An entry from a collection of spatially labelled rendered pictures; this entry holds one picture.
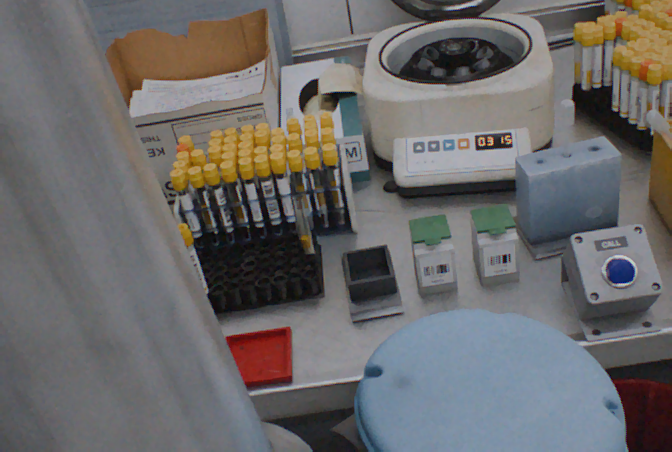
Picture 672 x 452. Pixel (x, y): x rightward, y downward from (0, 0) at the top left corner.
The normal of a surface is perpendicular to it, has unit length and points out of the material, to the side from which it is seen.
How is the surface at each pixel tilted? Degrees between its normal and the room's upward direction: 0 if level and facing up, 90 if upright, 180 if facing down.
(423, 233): 0
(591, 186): 90
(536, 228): 90
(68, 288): 81
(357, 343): 0
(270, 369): 0
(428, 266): 90
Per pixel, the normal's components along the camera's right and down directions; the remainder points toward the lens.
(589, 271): -0.11, -0.43
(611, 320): -0.16, -0.82
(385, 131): -0.58, 0.53
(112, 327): 0.66, 0.18
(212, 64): 0.03, 0.53
